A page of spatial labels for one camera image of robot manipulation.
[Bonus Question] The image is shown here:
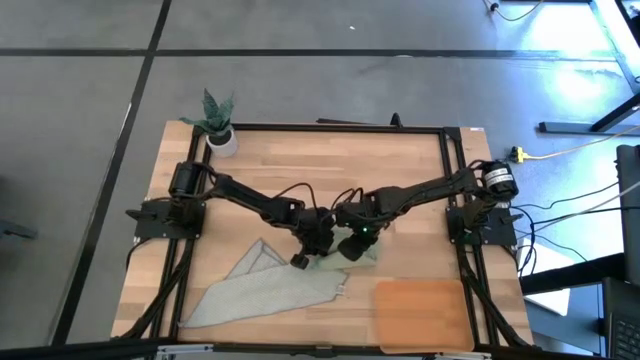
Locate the yellow extension cord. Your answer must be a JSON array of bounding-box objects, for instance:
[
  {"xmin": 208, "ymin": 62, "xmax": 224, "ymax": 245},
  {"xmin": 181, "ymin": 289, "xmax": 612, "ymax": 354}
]
[{"xmin": 509, "ymin": 124, "xmax": 640, "ymax": 164}]

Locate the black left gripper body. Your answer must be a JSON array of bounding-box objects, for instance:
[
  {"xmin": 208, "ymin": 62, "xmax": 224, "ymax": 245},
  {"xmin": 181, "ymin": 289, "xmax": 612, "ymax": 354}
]
[{"xmin": 294, "ymin": 207, "xmax": 337, "ymax": 256}]

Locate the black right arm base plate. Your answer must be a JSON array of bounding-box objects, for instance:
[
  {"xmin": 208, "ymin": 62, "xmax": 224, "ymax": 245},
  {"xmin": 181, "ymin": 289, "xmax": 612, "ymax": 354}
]
[{"xmin": 445, "ymin": 204, "xmax": 525, "ymax": 247}]

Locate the cable with black plug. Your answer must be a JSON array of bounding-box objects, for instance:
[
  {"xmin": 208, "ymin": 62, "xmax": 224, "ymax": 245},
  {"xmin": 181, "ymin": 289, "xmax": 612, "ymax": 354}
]
[{"xmin": 482, "ymin": 0, "xmax": 545, "ymax": 23}]

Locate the black floor cable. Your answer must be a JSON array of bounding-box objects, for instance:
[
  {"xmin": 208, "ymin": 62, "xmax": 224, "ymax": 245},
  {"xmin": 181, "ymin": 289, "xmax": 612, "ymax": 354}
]
[{"xmin": 492, "ymin": 158, "xmax": 621, "ymax": 236}]

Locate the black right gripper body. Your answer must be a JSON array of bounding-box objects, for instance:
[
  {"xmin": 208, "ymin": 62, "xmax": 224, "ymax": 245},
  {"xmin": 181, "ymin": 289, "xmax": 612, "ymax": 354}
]
[{"xmin": 333, "ymin": 192, "xmax": 389, "ymax": 237}]

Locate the orange translucent plastic basket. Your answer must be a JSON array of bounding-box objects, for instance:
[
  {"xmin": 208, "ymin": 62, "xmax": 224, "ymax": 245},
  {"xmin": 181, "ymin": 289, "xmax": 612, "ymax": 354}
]
[{"xmin": 374, "ymin": 279, "xmax": 476, "ymax": 355}]

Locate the dark grey computer tower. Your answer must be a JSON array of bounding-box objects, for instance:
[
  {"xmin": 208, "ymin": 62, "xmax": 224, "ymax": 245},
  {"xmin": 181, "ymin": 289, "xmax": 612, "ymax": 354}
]
[{"xmin": 615, "ymin": 144, "xmax": 640, "ymax": 286}]

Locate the black desk beam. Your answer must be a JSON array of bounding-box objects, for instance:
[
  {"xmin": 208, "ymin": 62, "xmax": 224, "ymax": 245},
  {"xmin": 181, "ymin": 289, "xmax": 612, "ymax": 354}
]
[{"xmin": 519, "ymin": 252, "xmax": 626, "ymax": 296}]

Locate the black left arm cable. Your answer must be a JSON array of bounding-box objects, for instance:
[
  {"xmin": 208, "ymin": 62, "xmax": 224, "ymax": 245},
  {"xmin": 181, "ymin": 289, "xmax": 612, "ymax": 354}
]
[{"xmin": 272, "ymin": 181, "xmax": 320, "ymax": 212}]

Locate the green plant in white pot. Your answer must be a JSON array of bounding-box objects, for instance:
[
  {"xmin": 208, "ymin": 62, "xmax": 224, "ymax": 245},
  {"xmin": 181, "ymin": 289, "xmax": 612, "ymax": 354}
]
[{"xmin": 179, "ymin": 88, "xmax": 240, "ymax": 159}]

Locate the silver metal bracket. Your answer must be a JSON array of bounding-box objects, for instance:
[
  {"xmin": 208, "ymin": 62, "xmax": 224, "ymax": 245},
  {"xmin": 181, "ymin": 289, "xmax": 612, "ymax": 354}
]
[
  {"xmin": 157, "ymin": 343, "xmax": 215, "ymax": 357},
  {"xmin": 433, "ymin": 349, "xmax": 492, "ymax": 360}
]

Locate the grey floor cable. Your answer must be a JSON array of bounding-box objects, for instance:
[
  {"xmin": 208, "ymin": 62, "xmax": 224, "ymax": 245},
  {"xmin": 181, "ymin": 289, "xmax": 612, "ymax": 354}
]
[{"xmin": 529, "ymin": 179, "xmax": 640, "ymax": 226}]

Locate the black chair leg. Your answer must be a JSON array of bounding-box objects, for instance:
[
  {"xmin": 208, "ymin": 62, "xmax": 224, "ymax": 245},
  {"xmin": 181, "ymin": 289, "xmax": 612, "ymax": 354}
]
[{"xmin": 0, "ymin": 218, "xmax": 39, "ymax": 240}]

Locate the green microfiber towel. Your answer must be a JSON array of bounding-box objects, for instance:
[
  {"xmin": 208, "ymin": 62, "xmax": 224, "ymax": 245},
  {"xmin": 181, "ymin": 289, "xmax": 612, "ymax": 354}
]
[{"xmin": 304, "ymin": 225, "xmax": 382, "ymax": 274}]

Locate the black desk frame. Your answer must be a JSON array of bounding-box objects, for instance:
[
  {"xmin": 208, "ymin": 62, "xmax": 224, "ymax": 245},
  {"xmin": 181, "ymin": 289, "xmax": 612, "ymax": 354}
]
[{"xmin": 538, "ymin": 0, "xmax": 640, "ymax": 135}]

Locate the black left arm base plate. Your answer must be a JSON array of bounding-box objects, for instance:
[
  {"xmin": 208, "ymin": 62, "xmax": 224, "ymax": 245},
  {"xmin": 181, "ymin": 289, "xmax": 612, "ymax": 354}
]
[{"xmin": 124, "ymin": 198, "xmax": 207, "ymax": 240}]

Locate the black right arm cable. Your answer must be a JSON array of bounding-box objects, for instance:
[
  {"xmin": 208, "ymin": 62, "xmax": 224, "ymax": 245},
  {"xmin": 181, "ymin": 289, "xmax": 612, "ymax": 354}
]
[{"xmin": 329, "ymin": 186, "xmax": 365, "ymax": 211}]

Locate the black aluminium table frame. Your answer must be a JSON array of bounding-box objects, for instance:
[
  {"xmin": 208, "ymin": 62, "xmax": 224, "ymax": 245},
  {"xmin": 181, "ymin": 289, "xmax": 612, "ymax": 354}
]
[{"xmin": 112, "ymin": 122, "xmax": 535, "ymax": 351}]

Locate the black laptop keyboard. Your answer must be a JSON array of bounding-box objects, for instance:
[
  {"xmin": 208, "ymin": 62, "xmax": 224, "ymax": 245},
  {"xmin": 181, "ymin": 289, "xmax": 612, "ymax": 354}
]
[{"xmin": 601, "ymin": 277, "xmax": 640, "ymax": 360}]

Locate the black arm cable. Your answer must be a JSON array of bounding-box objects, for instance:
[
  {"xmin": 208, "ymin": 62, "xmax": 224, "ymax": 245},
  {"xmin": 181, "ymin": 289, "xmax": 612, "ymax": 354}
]
[
  {"xmin": 272, "ymin": 181, "xmax": 320, "ymax": 212},
  {"xmin": 329, "ymin": 186, "xmax": 365, "ymax": 211}
]

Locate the black crossbar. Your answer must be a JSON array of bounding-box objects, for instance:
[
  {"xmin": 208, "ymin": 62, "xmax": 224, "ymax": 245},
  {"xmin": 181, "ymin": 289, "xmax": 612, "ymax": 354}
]
[{"xmin": 0, "ymin": 338, "xmax": 640, "ymax": 360}]

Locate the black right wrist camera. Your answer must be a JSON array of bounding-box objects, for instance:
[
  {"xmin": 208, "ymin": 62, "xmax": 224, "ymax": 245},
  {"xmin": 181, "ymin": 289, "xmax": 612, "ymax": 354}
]
[{"xmin": 336, "ymin": 232, "xmax": 374, "ymax": 263}]

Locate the grey waffle-weave towel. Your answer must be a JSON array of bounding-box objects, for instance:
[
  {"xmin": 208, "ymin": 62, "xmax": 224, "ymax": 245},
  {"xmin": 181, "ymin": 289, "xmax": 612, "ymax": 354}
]
[{"xmin": 180, "ymin": 238, "xmax": 350, "ymax": 330}]

